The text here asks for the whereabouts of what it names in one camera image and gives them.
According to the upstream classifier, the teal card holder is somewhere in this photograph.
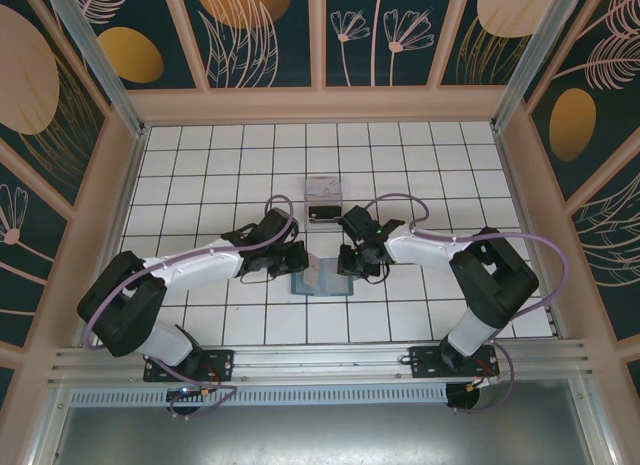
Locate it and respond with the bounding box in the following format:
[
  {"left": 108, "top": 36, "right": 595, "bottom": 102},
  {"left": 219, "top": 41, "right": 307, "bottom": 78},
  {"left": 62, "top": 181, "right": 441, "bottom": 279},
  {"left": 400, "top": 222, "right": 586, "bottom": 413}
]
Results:
[{"left": 289, "top": 258, "right": 356, "bottom": 297}]

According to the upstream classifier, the orange plug connector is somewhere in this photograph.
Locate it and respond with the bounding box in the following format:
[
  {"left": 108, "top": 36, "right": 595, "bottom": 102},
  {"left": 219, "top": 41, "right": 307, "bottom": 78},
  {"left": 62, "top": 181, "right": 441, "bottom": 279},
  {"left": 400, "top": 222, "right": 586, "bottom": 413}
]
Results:
[{"left": 462, "top": 374, "right": 501, "bottom": 392}]

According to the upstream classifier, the clear acrylic card box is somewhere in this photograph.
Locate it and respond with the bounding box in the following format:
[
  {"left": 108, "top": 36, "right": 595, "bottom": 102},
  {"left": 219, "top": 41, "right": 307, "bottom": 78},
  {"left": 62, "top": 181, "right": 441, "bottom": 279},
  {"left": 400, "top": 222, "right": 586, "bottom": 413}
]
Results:
[{"left": 302, "top": 174, "right": 346, "bottom": 226}]

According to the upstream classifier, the aluminium frame post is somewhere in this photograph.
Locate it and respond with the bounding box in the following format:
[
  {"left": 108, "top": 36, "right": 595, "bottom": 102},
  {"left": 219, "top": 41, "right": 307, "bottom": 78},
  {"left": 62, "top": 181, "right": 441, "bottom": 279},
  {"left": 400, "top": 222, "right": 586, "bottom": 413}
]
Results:
[
  {"left": 39, "top": 0, "right": 151, "bottom": 139},
  {"left": 489, "top": 0, "right": 594, "bottom": 132}
]

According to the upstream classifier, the grey metal sheet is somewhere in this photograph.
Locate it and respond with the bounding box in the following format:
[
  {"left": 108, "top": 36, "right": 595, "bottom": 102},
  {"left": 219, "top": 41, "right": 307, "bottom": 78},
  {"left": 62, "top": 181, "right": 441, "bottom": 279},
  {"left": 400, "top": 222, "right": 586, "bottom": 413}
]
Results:
[{"left": 47, "top": 404, "right": 609, "bottom": 465}]

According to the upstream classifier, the small circuit board with LED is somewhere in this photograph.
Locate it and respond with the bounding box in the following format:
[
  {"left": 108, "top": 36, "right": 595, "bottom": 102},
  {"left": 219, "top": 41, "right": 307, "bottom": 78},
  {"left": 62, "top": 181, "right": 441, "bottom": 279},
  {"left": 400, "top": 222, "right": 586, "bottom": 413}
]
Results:
[{"left": 166, "top": 383, "right": 217, "bottom": 404}]

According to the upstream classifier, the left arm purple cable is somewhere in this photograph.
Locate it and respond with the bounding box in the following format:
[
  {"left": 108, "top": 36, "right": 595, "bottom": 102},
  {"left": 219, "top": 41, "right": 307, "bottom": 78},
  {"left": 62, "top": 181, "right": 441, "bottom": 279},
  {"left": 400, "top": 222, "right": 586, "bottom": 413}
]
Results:
[{"left": 82, "top": 194, "right": 296, "bottom": 421}]

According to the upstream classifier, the black credit card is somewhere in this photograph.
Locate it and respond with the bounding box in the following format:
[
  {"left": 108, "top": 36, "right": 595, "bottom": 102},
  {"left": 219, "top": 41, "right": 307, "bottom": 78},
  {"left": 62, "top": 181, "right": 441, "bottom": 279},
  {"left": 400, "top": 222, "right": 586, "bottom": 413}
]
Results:
[{"left": 307, "top": 205, "right": 343, "bottom": 225}]

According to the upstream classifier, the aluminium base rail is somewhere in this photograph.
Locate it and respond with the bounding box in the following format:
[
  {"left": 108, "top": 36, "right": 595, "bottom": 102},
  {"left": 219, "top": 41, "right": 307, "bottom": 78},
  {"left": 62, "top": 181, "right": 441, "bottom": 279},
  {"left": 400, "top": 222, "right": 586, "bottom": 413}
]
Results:
[{"left": 47, "top": 338, "right": 594, "bottom": 386}]

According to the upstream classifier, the slotted grey cable duct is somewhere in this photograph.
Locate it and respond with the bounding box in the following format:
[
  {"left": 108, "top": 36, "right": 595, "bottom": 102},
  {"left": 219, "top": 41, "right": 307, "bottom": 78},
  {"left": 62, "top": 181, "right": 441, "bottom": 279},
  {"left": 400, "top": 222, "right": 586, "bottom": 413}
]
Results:
[{"left": 67, "top": 383, "right": 449, "bottom": 407}]

